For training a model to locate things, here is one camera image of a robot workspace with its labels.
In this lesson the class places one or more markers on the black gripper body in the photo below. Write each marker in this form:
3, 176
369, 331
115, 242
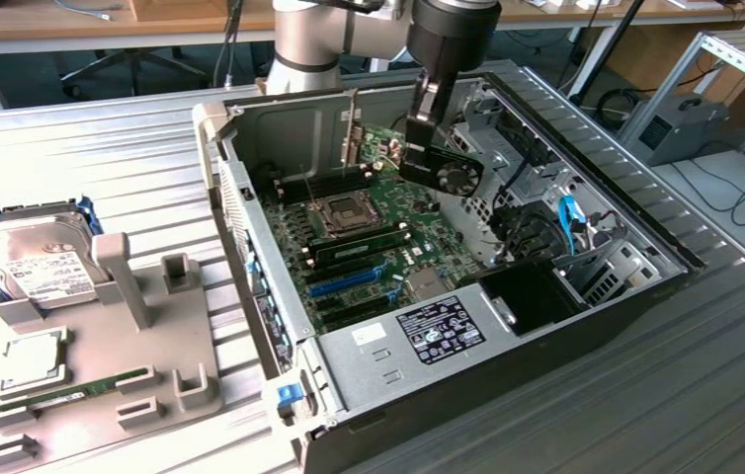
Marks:
452, 34

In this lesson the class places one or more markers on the graphics card with metal bracket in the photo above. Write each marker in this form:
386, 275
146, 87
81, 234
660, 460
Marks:
461, 175

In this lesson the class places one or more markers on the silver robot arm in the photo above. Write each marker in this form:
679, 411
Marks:
306, 39

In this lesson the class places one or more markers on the CPU socket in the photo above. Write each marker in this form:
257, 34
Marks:
346, 214

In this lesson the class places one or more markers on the green motherboard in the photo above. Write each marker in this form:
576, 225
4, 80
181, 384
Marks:
434, 242

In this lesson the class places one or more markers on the silver disk bay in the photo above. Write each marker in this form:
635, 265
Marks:
546, 195

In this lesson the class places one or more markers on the black stand pole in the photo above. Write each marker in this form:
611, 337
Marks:
609, 47

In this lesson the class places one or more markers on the installed RAM stick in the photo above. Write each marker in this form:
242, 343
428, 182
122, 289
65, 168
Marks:
358, 249

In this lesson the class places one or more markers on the silver chipset heatsink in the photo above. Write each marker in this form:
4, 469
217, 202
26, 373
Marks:
428, 286

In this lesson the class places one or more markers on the blue expansion slot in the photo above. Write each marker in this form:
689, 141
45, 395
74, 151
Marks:
340, 285

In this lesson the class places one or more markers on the grey cabinet with vent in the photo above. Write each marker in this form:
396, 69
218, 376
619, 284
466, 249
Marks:
681, 133

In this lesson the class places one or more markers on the wooden box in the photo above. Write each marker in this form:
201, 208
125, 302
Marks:
174, 10

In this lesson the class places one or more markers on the office chair base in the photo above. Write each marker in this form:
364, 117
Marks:
147, 56

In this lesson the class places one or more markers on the open PC case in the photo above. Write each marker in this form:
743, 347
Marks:
609, 306

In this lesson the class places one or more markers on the silver power supply unit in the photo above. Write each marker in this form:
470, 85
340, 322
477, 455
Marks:
378, 355

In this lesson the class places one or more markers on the blue disk carrier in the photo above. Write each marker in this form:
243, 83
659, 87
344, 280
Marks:
89, 212

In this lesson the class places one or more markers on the blue case release latch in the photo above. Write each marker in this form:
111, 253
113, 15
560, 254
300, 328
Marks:
287, 395

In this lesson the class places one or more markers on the silver hard disk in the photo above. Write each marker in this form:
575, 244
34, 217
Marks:
30, 257

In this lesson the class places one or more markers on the grey parts rack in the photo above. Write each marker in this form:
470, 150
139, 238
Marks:
102, 355

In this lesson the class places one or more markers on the green RAM stick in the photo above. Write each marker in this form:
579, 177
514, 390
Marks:
69, 392

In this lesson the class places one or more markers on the silver CPU chip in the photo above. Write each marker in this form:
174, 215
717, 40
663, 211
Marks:
33, 363

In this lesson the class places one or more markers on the wooden desk white frame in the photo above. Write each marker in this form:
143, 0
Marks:
675, 15
30, 24

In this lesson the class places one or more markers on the aluminium profile frame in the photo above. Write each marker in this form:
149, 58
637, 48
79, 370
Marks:
741, 54

